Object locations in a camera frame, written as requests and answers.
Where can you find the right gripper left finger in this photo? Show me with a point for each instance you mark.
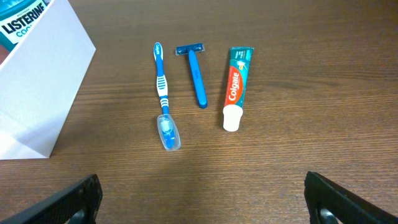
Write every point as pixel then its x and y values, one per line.
pixel 78 203

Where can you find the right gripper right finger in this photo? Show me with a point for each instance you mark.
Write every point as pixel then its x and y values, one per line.
pixel 328 202

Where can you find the teal mouthwash bottle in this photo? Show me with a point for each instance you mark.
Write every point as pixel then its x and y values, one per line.
pixel 17 17

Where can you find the blue white toothbrush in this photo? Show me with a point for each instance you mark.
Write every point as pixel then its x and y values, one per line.
pixel 168 131

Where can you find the white open cardboard box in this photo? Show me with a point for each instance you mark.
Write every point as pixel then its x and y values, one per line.
pixel 40 79

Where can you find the red green toothpaste tube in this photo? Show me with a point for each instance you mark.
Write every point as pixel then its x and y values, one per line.
pixel 239 63

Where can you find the blue disposable razor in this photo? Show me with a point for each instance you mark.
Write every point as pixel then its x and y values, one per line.
pixel 198 83

